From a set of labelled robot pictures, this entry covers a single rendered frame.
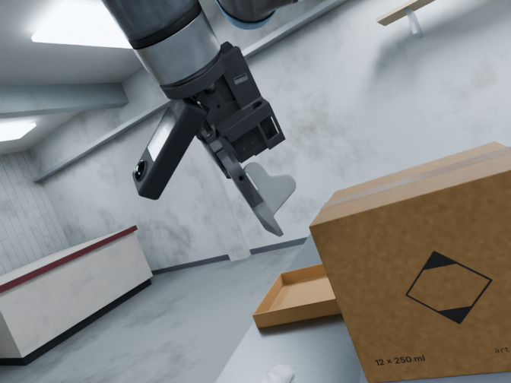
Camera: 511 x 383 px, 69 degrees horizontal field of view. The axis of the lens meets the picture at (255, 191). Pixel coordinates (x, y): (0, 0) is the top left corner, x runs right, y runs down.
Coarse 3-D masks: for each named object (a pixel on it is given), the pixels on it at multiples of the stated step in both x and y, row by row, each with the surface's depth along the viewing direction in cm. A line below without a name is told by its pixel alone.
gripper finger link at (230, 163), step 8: (224, 152) 39; (224, 160) 39; (232, 160) 39; (224, 168) 40; (232, 168) 39; (240, 168) 39; (232, 176) 39; (240, 176) 40; (240, 184) 39; (248, 184) 40; (248, 192) 40; (256, 192) 40; (248, 200) 40; (256, 200) 40
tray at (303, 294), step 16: (288, 272) 118; (304, 272) 116; (320, 272) 114; (272, 288) 111; (288, 288) 114; (304, 288) 109; (320, 288) 105; (272, 304) 107; (288, 304) 103; (304, 304) 90; (320, 304) 88; (336, 304) 87; (256, 320) 96; (272, 320) 94; (288, 320) 92; (304, 320) 91
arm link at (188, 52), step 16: (176, 32) 38; (192, 32) 32; (208, 32) 34; (144, 48) 32; (160, 48) 32; (176, 48) 32; (192, 48) 33; (208, 48) 34; (144, 64) 34; (160, 64) 33; (176, 64) 33; (192, 64) 33; (208, 64) 34; (160, 80) 35; (176, 80) 34
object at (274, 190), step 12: (252, 168) 41; (252, 180) 42; (264, 180) 41; (276, 180) 42; (288, 180) 42; (240, 192) 42; (264, 192) 41; (276, 192) 42; (288, 192) 42; (264, 204) 41; (276, 204) 42; (264, 216) 41; (264, 228) 43; (276, 228) 42
